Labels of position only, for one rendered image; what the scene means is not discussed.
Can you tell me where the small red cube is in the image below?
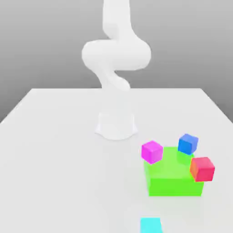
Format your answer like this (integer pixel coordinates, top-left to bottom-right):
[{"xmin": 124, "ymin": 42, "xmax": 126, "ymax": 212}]
[{"xmin": 189, "ymin": 157, "xmax": 216, "ymax": 182}]

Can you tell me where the small cyan cube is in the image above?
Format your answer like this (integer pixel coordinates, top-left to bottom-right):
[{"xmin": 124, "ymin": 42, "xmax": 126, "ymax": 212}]
[{"xmin": 140, "ymin": 217, "xmax": 163, "ymax": 233}]

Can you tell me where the large green box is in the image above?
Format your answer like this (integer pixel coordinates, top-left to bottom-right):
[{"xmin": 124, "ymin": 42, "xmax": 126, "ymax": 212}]
[{"xmin": 143, "ymin": 147, "xmax": 204, "ymax": 197}]

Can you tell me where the small blue cube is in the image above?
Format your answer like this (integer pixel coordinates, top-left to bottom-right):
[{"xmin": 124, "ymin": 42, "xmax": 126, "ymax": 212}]
[{"xmin": 177, "ymin": 133, "xmax": 199, "ymax": 156}]

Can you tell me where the small magenta cube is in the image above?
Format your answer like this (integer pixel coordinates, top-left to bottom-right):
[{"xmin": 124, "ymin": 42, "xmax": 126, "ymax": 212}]
[{"xmin": 141, "ymin": 140, "xmax": 164, "ymax": 165}]

